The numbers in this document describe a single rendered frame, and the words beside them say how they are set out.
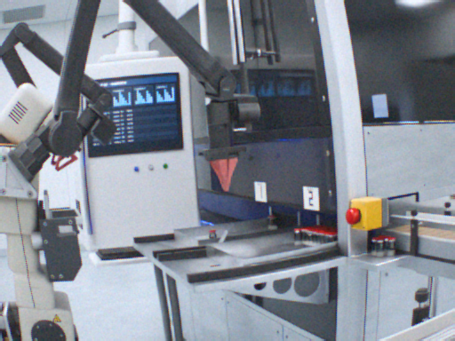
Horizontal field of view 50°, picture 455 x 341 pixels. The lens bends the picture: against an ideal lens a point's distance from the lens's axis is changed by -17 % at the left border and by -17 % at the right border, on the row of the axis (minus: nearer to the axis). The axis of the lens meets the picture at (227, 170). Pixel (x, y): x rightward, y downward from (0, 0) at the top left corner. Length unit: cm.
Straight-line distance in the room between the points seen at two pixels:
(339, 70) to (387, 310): 67
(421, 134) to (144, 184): 117
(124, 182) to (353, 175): 108
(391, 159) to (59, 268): 90
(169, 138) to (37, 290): 111
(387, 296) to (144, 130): 120
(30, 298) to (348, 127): 92
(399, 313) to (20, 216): 108
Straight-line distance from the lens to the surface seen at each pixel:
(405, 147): 150
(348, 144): 138
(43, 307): 138
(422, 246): 131
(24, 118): 134
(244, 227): 198
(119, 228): 222
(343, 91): 138
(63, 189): 675
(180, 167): 227
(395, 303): 156
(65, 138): 118
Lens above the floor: 119
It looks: 3 degrees down
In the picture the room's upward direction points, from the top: 4 degrees counter-clockwise
